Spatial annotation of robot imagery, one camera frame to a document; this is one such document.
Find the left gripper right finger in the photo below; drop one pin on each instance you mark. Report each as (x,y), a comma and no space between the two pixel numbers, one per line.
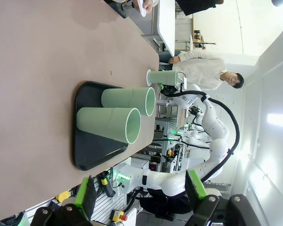
(198,190)

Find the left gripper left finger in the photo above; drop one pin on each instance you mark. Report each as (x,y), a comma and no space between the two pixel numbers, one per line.
(86,197)

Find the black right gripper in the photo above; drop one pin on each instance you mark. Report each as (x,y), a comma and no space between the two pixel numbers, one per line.
(169,90)

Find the pale green plastic cup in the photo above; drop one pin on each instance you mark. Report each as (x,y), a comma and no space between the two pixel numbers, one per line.
(162,78)
(103,122)
(122,99)

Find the white scalloped paper coaster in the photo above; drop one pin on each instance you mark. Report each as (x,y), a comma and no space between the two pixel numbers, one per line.
(147,80)
(142,10)

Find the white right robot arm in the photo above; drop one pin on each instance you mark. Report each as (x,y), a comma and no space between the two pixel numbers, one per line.
(169,181)

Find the person's right hand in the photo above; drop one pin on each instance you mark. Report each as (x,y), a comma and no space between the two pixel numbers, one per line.
(148,5)

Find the black handheld controller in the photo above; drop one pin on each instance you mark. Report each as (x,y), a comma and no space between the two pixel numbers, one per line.
(107,186)

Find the yellow emergency stop box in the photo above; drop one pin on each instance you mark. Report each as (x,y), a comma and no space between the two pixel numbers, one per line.
(118,216)

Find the seated person in black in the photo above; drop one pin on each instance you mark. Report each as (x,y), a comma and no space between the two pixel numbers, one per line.
(160,204)

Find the man in cream shirt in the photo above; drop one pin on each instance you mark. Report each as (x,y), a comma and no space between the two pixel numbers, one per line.
(202,68)

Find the black plastic serving tray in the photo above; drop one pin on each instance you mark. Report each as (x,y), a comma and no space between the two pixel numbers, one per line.
(92,150)

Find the black box with red light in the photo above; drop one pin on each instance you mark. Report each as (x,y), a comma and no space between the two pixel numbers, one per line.
(155,162)

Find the wooden shelf unit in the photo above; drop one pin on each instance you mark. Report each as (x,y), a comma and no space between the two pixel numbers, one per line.
(199,38)

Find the dark clothed figure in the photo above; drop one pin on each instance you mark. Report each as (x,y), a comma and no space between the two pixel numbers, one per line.
(198,5)

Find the ceiling light panel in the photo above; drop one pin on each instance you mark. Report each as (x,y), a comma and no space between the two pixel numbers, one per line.
(280,120)

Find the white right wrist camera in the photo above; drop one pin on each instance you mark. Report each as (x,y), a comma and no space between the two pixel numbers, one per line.
(183,82)

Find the aluminium robot stand frame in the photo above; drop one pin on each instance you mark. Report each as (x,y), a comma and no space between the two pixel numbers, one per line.
(108,204)

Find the small yellow switch box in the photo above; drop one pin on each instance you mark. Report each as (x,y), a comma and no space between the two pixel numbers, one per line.
(62,196)

